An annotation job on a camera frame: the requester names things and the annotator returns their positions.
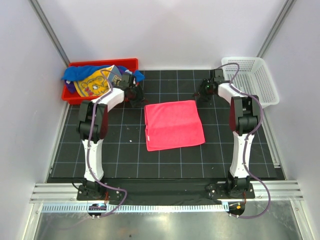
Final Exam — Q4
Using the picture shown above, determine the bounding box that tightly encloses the right aluminium corner post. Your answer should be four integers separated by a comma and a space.
256, 0, 297, 58

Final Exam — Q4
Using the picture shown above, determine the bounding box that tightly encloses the purple towel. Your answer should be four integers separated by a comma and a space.
65, 66, 137, 94

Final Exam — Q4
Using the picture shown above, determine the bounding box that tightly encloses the white slotted cable duct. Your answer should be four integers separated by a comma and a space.
41, 203, 229, 214

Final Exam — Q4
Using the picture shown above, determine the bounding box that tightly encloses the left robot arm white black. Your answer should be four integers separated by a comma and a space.
77, 70, 145, 201

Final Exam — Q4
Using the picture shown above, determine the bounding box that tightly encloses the pink microfiber towel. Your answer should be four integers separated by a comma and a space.
144, 100, 206, 152

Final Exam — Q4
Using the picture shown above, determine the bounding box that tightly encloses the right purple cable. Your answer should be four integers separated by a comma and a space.
214, 62, 272, 219

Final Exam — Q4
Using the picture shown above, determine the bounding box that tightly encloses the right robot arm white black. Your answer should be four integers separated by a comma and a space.
193, 69, 261, 199

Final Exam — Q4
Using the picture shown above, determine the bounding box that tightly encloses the grey lettered towel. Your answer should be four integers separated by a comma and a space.
109, 65, 122, 87

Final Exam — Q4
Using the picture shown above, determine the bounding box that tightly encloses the aluminium corner post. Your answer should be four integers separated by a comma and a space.
28, 0, 70, 66
256, 0, 297, 58

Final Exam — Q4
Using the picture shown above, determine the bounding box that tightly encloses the red plastic bin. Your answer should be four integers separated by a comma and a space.
61, 58, 139, 105

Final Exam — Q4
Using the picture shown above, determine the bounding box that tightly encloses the left aluminium corner post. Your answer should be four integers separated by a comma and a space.
28, 0, 70, 66

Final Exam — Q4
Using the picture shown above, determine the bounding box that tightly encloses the aluminium front rail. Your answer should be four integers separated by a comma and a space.
30, 180, 304, 203

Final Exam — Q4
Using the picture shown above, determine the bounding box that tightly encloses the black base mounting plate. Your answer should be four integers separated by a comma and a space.
76, 178, 255, 205

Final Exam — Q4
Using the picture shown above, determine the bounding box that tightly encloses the blue towel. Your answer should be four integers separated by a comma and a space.
61, 65, 130, 82

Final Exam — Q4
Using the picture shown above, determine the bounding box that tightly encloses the white perforated plastic basket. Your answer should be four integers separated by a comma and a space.
221, 56, 280, 108

